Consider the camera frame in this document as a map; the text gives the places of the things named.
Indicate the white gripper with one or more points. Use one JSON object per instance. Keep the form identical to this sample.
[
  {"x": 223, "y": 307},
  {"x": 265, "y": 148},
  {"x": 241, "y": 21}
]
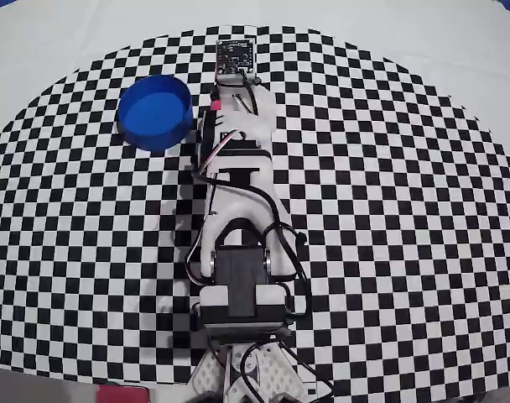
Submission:
[{"x": 261, "y": 110}]

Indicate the blue round box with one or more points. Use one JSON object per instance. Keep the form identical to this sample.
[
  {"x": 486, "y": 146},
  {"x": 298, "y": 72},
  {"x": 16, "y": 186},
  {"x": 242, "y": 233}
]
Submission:
[{"x": 154, "y": 115}]

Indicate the black white checkered mat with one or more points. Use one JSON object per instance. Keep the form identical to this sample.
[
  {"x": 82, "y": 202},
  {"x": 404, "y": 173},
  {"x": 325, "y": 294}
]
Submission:
[{"x": 385, "y": 189}]

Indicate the red flat object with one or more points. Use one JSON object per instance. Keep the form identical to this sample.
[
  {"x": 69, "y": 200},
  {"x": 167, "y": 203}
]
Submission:
[{"x": 123, "y": 395}]

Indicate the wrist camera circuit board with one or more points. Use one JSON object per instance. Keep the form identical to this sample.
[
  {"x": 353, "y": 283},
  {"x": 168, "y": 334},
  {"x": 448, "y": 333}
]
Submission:
[{"x": 236, "y": 56}]

